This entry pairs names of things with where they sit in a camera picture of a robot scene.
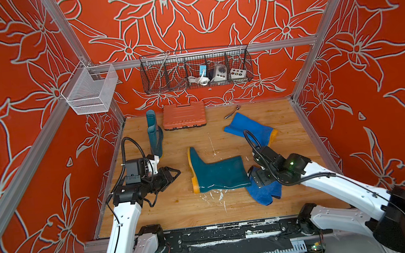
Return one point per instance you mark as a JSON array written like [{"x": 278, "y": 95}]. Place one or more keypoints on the blue microfiber cloth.
[{"x": 263, "y": 195}]

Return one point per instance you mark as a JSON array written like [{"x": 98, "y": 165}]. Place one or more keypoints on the white power adapter box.
[{"x": 219, "y": 73}]

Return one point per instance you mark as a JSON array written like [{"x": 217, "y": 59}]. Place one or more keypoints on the black wire wall basket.
[{"x": 174, "y": 71}]

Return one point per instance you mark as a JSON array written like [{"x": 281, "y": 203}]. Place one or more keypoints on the clear plastic wall bin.
[{"x": 91, "y": 91}]

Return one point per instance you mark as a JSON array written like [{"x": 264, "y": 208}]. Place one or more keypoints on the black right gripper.
[{"x": 258, "y": 174}]

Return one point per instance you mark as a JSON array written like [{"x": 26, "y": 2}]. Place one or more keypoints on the red plastic tool case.
[{"x": 184, "y": 116}]

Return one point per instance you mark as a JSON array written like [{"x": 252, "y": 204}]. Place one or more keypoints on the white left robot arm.
[{"x": 128, "y": 200}]

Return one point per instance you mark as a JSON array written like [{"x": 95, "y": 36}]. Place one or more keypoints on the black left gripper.
[{"x": 166, "y": 178}]

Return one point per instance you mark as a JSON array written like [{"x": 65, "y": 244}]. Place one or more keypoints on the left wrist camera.
[{"x": 141, "y": 170}]

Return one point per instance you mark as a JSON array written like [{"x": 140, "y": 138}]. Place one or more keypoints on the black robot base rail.
[{"x": 271, "y": 235}]

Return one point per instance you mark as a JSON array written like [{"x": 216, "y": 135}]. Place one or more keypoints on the teal rubber boot orange sole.
[{"x": 155, "y": 133}]

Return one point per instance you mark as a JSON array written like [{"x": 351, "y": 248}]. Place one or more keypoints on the white socket box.
[{"x": 238, "y": 75}]

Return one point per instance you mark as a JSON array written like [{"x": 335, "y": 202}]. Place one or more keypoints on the blue white small box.
[{"x": 202, "y": 70}]

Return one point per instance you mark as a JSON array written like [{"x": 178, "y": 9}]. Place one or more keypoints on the blue rubber boot orange sole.
[{"x": 265, "y": 135}]

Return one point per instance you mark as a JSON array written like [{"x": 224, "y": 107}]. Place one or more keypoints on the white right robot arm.
[{"x": 374, "y": 211}]

